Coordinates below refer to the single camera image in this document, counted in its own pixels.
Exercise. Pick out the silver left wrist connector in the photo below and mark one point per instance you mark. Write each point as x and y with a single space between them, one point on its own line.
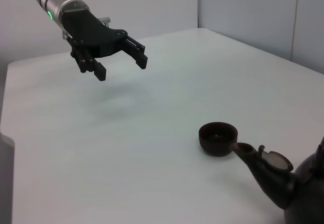
105 20

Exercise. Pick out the small dark teacup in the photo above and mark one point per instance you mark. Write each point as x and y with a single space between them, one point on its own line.
210 145

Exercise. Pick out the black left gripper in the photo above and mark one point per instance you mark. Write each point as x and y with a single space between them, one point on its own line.
88 31

